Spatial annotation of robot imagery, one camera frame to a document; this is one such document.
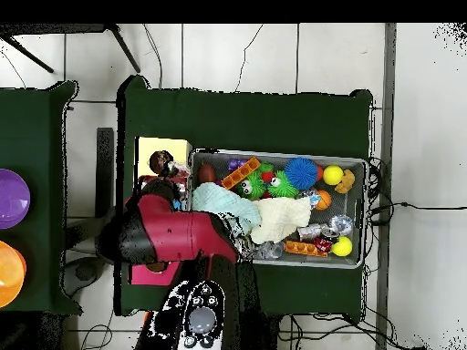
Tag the white colourful patterned cloth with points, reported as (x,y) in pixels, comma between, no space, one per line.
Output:
(179,173)

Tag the light blue muslin cloth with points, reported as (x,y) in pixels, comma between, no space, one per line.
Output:
(219,198)

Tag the cream muslin cloth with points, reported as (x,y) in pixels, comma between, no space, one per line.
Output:
(281,218)

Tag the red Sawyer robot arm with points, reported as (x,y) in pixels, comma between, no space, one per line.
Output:
(175,233)

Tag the wooden box with three holes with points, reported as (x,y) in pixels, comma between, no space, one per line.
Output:
(178,146)

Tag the shallow mesh bin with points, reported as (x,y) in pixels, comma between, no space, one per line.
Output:
(346,211)

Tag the black upright panel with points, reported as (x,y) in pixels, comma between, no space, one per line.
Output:
(105,164)

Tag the orange plastic block tray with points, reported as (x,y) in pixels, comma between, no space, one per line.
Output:
(240,173)
(303,248)

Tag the green spiky toy with eyes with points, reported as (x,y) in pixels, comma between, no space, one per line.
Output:
(251,187)
(284,187)

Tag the dark green side tablecloth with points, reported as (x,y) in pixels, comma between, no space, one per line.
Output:
(36,138)

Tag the black tripod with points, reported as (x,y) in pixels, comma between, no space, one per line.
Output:
(124,48)

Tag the purple plastic bowl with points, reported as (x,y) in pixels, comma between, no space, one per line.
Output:
(12,198)

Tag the blue spiky ball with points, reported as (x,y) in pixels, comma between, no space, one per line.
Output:
(301,173)

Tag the orange plastic bowl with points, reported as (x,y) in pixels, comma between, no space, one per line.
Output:
(11,273)

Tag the small orange basketball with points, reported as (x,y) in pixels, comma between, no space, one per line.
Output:
(323,199)

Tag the yellow ball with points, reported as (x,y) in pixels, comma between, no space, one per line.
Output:
(332,175)
(342,246)

